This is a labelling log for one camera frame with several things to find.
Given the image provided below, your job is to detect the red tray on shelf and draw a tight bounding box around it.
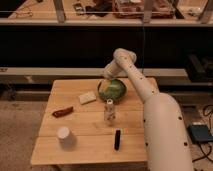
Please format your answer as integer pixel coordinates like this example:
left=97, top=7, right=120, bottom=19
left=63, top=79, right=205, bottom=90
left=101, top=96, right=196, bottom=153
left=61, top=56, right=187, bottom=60
left=112, top=0, right=174, bottom=18

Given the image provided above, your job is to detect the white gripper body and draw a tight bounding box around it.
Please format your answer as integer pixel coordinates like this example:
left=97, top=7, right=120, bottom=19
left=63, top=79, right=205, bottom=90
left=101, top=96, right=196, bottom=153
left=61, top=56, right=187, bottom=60
left=103, top=61, right=122, bottom=80

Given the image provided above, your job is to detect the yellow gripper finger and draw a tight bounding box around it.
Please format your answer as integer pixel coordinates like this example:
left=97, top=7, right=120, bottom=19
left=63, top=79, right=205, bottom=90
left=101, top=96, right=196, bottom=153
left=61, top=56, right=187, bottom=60
left=99, top=80, right=111, bottom=92

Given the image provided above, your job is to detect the green bowl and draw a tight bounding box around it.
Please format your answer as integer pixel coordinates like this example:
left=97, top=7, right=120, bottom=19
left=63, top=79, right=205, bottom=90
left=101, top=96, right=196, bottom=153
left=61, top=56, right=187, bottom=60
left=97, top=79, right=127, bottom=102

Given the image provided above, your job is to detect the wooden table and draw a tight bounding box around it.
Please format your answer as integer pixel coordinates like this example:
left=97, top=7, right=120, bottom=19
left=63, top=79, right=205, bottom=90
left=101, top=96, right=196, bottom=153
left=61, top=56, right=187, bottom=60
left=30, top=77, right=184, bottom=171

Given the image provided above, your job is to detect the small clear bottle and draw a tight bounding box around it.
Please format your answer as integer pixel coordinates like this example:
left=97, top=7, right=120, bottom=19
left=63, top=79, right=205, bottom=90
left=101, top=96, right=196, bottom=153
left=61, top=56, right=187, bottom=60
left=104, top=99, right=115, bottom=126

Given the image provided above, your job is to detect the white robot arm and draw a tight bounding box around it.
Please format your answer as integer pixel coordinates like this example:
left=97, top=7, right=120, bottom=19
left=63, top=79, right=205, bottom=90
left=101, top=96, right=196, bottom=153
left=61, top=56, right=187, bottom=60
left=103, top=48, right=194, bottom=171

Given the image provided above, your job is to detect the blue box on floor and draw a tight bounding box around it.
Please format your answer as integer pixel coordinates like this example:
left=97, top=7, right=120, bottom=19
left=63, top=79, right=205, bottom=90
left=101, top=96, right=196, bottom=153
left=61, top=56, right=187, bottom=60
left=187, top=125, right=213, bottom=144

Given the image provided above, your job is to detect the metal shelf rail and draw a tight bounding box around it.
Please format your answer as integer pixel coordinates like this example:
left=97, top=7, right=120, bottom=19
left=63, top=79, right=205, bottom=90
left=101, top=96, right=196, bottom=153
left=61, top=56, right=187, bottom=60
left=0, top=67, right=187, bottom=84

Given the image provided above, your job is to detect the black floor cable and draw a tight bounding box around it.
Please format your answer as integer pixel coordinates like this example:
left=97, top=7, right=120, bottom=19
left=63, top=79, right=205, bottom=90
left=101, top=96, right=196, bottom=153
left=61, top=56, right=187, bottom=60
left=191, top=104, right=213, bottom=164

